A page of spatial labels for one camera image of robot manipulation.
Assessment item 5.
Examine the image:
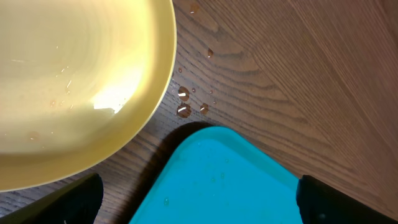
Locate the yellow plate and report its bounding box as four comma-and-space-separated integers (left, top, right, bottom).
1, 0, 177, 192

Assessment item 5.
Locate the teal plastic tray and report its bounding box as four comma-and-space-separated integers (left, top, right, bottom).
131, 126, 302, 224

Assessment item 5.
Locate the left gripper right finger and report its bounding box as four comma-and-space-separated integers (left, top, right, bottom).
296, 175, 397, 224

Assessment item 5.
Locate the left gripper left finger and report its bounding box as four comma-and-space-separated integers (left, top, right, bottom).
1, 173, 104, 224

